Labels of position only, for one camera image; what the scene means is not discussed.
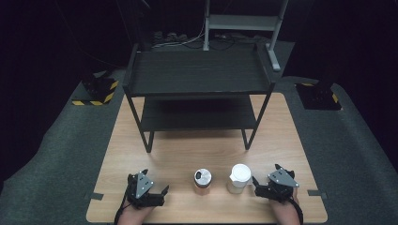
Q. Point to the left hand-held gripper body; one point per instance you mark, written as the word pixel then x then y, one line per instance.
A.
pixel 142 187

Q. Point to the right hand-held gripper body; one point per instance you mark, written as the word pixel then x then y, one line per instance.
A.
pixel 280 184

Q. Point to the glass spice jar metal lid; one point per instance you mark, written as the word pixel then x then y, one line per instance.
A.
pixel 202 181

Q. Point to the black two-tier shelf rack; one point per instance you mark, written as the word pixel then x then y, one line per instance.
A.
pixel 200 73

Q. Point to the person's right hand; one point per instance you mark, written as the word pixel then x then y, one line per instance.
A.
pixel 284 212

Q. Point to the person's left hand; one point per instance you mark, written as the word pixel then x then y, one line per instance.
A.
pixel 134 215

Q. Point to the grey tape piece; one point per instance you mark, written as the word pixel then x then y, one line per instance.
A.
pixel 317 194

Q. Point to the black base with striped edge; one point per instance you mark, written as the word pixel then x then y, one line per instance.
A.
pixel 98 90
pixel 319 97

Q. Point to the grey felt mat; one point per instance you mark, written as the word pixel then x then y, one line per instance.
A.
pixel 47 162

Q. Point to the black power strip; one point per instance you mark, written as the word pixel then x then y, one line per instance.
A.
pixel 170 37

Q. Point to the grey metal stand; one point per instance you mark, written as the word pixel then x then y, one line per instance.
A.
pixel 244 22

